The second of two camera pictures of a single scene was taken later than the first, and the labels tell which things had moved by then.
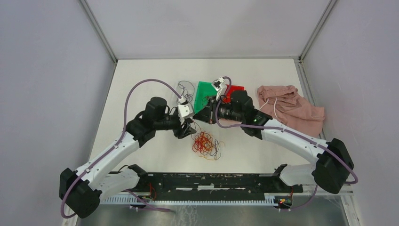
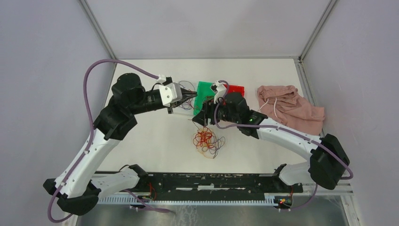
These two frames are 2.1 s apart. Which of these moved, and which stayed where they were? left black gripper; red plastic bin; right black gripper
Moved: left black gripper
Stayed: right black gripper; red plastic bin
